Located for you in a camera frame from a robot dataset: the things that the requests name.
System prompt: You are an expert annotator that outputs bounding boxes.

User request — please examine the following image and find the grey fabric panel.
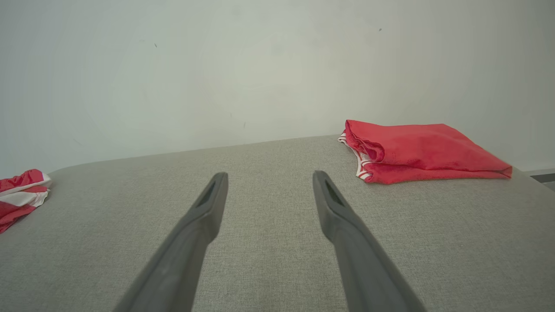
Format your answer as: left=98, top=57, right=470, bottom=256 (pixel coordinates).
left=0, top=134, right=555, bottom=312

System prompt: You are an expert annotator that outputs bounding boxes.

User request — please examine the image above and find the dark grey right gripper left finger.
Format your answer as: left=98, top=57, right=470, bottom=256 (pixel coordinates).
left=114, top=172, right=229, bottom=312

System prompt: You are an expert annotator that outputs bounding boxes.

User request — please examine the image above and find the red and white garment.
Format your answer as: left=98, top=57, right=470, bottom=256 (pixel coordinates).
left=0, top=169, right=52, bottom=234

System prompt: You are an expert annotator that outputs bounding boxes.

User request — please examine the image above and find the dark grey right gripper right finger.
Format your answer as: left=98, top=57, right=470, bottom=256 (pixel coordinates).
left=313, top=170, right=428, bottom=312

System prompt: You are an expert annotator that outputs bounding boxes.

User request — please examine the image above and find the red garment with striped trim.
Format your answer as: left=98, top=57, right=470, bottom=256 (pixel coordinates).
left=338, top=120, right=513, bottom=185

